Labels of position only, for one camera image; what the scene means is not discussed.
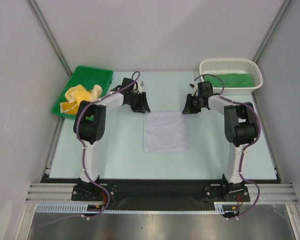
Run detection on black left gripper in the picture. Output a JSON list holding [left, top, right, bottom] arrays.
[[127, 91, 150, 114]]

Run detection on white towel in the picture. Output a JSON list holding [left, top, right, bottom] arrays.
[[143, 111, 189, 153]]

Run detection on green towel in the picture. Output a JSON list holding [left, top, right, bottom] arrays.
[[204, 73, 255, 88]]

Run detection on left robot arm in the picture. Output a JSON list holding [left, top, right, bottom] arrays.
[[73, 77, 151, 200]]

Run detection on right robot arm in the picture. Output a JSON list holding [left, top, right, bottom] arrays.
[[182, 81, 261, 201]]

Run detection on white perforated basket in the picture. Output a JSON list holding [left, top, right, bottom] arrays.
[[199, 59, 263, 95]]

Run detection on green plastic bin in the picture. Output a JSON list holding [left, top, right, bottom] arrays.
[[51, 66, 114, 120]]

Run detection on yellow towel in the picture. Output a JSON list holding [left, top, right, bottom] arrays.
[[59, 84, 103, 116]]

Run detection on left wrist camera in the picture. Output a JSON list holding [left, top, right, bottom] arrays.
[[135, 81, 144, 94]]

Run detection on grey cable duct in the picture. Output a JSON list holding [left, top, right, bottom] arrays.
[[36, 202, 239, 215]]

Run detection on aluminium frame rail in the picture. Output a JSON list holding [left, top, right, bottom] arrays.
[[25, 182, 298, 204]]

